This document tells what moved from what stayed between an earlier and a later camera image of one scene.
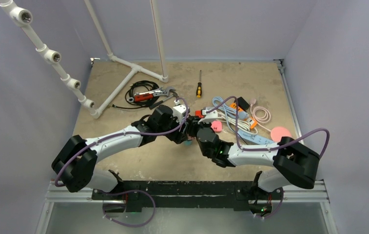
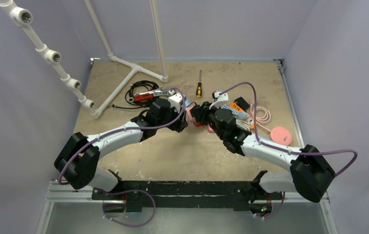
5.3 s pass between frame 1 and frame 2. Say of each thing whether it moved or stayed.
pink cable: stayed
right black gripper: moved
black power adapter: stayed
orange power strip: stayed
